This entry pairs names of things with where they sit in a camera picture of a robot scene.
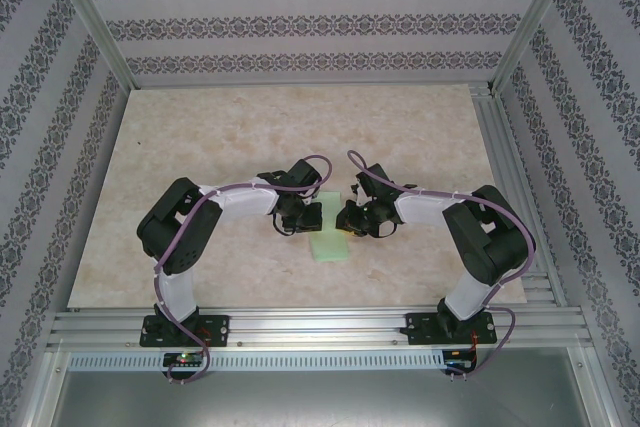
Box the small circuit board green light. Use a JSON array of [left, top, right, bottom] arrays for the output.
[[163, 352, 204, 367]]

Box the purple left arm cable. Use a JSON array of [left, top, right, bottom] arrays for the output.
[[153, 154, 335, 386]]

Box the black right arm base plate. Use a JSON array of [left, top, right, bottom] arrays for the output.
[[405, 311, 499, 347]]

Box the light green paper sheet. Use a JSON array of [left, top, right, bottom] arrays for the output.
[[308, 190, 350, 265]]

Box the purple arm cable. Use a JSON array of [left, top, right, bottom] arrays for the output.
[[153, 154, 335, 386], [346, 148, 532, 384]]

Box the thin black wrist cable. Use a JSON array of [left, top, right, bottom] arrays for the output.
[[372, 221, 401, 241], [271, 214, 297, 238]]

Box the long aluminium mounting rail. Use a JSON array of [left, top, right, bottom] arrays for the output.
[[47, 305, 594, 348]]

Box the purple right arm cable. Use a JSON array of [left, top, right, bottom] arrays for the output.
[[346, 148, 532, 384]]

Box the grey metal panel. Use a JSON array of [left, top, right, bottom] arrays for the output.
[[49, 369, 614, 427]]

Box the thin black left wrist cable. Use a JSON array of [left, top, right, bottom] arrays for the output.
[[271, 214, 297, 238]]

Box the slotted grey cable duct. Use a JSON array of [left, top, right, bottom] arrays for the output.
[[67, 350, 446, 372]]

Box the aluminium frame post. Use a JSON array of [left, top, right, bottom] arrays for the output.
[[487, 0, 586, 96], [47, 0, 136, 91]]

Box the aluminium side rail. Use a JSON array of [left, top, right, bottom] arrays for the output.
[[469, 84, 569, 308]]

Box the small circuit board blue part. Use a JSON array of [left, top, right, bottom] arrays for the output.
[[444, 349, 476, 367]]

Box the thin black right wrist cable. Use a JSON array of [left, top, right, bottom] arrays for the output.
[[372, 221, 401, 241]]

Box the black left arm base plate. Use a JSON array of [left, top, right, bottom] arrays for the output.
[[138, 314, 231, 348]]

